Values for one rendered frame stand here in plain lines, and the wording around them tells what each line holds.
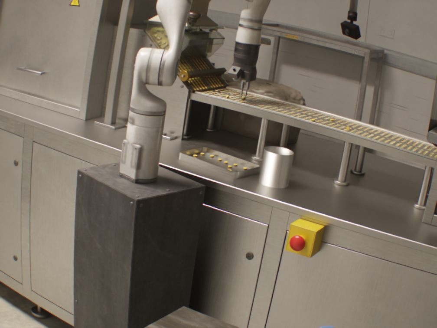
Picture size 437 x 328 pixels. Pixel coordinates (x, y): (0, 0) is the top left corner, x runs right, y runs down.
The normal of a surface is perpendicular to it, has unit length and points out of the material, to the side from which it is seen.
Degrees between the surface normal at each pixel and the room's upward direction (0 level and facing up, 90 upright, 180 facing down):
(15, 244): 90
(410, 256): 90
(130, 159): 90
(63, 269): 90
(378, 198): 0
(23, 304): 0
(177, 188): 0
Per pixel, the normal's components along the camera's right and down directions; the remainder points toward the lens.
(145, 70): -0.03, 0.35
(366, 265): -0.49, 0.16
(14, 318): 0.15, -0.95
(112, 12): 0.86, 0.26
